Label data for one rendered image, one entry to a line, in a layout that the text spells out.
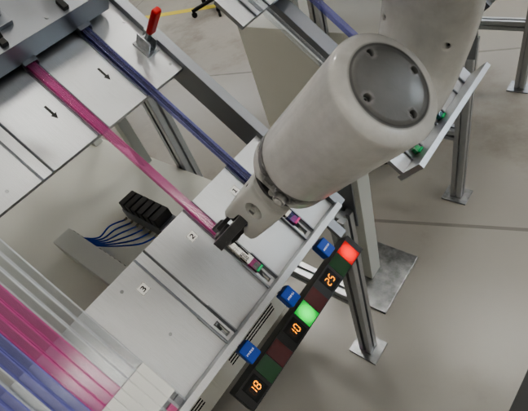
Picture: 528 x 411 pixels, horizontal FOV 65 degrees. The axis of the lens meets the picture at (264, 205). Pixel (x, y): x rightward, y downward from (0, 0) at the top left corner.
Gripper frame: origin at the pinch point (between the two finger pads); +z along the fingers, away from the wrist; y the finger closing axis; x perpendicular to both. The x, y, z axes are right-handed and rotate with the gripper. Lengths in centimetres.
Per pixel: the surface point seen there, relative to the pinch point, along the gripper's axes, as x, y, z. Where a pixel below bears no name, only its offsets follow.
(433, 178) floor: -55, 98, 76
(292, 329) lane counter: -19.9, -4.2, 14.8
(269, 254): -8.9, 2.8, 14.3
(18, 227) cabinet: 41, -17, 80
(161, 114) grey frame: 28, 22, 44
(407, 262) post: -60, 55, 68
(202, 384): -12.3, -19.5, 11.8
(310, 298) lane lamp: -19.5, 1.9, 14.9
